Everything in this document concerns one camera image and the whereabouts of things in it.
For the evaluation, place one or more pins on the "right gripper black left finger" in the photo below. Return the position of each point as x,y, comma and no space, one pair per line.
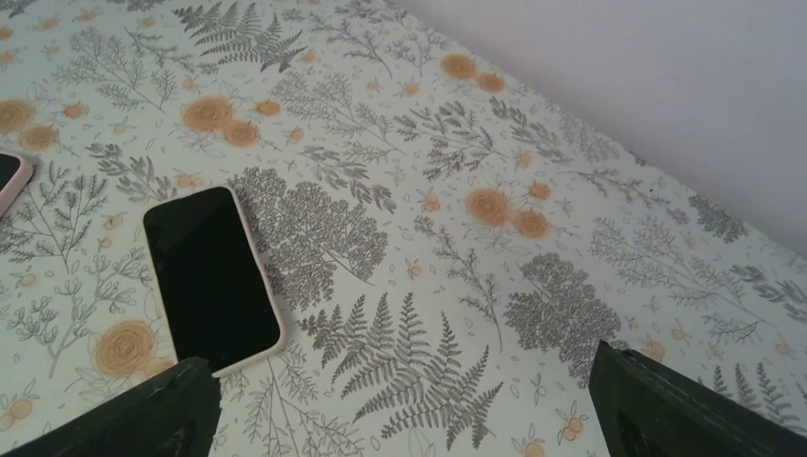
175,413

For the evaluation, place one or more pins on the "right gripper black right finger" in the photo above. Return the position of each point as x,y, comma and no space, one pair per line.
647,409

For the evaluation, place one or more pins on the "phone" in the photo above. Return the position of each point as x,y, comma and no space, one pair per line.
212,285
16,172

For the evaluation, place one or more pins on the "phone in pink case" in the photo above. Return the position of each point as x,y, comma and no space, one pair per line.
16,172

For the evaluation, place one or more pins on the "floral patterned table mat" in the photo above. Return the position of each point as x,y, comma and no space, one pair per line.
446,245

